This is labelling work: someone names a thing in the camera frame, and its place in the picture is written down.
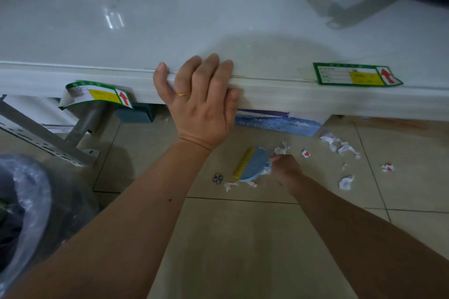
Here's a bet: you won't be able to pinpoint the person's left hand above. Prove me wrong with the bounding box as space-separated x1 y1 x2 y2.
153 53 241 152

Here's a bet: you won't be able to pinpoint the person's right hand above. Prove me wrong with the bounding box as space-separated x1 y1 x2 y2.
269 154 304 194

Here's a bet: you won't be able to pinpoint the blue brush yellow bristles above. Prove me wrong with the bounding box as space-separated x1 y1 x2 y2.
232 146 273 183

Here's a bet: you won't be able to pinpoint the pile of paper scraps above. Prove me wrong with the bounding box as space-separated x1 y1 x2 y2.
224 132 396 192

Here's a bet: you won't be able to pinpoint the trash bin with plastic liner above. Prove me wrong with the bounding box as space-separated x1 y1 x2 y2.
0 153 101 292

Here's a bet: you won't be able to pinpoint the person's left forearm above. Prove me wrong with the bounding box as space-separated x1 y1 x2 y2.
3 137 213 299

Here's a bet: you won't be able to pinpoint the person's right forearm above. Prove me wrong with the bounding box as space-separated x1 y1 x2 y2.
289 173 449 299

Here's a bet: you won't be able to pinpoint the blue white cardboard box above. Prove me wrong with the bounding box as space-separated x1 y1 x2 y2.
234 108 332 138

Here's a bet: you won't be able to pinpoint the teal cardboard box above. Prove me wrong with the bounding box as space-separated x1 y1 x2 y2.
114 102 157 124

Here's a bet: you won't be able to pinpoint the peeling green yellow shelf label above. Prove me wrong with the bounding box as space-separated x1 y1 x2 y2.
58 80 135 111

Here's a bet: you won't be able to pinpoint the white metal shelf rack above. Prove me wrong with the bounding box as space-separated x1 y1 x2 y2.
0 0 449 168

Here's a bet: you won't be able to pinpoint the flat green yellow shelf label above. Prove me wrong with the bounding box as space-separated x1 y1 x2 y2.
312 62 404 87

